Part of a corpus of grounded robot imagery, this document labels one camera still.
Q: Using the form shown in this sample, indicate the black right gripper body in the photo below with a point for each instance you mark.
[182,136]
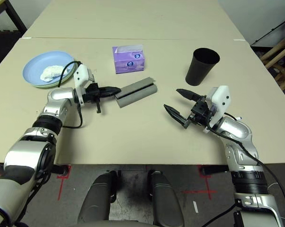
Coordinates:
[201,111]

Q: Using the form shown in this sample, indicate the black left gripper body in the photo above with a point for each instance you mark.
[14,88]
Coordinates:
[91,93]

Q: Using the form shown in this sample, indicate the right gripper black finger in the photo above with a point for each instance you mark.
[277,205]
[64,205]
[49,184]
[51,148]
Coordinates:
[187,93]
[175,115]

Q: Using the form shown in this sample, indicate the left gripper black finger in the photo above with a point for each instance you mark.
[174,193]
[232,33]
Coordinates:
[108,93]
[110,89]

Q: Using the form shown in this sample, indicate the grey glasses case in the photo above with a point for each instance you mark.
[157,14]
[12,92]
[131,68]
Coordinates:
[137,94]

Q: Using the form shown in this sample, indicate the white tissue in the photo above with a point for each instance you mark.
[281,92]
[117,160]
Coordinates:
[50,73]

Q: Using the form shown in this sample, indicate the blue plastic plate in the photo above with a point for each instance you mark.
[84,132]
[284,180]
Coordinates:
[33,68]

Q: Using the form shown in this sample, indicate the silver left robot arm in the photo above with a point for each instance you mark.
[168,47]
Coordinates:
[59,94]

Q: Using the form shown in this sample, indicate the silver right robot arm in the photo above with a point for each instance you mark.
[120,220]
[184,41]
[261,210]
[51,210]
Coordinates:
[234,127]

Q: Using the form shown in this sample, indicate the black plastic cup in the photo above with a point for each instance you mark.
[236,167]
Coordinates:
[200,68]

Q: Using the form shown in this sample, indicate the green plastic plate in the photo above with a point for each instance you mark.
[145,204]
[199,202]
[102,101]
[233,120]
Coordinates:
[67,75]

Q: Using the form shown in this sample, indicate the purple tissue box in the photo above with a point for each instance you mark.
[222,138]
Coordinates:
[129,60]

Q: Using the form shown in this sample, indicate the black table foot bar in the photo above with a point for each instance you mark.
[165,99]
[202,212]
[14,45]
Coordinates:
[62,170]
[215,169]

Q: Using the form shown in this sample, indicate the red tape cross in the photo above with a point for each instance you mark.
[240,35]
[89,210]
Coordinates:
[209,191]

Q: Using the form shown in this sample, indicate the grey robot right leg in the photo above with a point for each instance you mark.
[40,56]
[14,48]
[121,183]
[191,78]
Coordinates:
[166,201]

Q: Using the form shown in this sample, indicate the grey robot leg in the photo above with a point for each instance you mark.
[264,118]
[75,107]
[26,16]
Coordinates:
[166,201]
[97,201]

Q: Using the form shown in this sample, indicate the black foam floor mats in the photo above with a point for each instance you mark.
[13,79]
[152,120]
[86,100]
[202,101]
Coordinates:
[2,47]

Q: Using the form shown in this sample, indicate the grey robot left leg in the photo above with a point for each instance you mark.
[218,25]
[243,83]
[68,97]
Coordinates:
[97,201]

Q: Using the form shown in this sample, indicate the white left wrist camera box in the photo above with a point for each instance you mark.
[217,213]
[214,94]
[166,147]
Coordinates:
[82,74]

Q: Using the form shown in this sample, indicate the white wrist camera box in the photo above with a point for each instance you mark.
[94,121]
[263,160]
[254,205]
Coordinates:
[221,99]
[82,74]

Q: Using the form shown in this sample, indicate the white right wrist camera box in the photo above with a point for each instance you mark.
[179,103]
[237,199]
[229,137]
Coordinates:
[221,99]

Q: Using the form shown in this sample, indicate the wooden furniture frame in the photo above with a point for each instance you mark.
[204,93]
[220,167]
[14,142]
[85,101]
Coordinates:
[277,49]

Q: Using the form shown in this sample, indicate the black frame side table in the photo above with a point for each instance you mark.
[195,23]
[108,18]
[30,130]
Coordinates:
[17,15]

